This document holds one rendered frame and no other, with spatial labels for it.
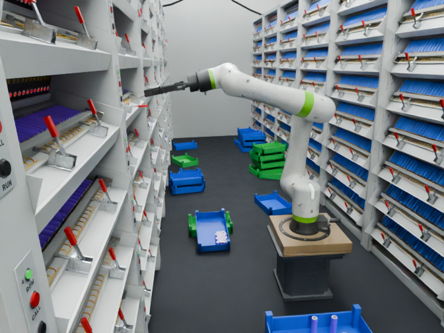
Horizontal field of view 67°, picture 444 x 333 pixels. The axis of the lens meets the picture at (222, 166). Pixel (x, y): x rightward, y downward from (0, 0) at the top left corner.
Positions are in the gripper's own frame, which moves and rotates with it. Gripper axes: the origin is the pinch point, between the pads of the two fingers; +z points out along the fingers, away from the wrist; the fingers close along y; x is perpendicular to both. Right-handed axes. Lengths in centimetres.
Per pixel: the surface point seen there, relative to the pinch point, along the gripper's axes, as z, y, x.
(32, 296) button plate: 7, -120, -12
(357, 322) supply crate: -51, -73, -78
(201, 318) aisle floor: 2, -25, -103
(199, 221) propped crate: -3, 57, -95
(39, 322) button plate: 8, -119, -16
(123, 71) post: 12.2, 15.9, 11.1
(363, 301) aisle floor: -76, -26, -118
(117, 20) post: 8.4, 15.9, 33.5
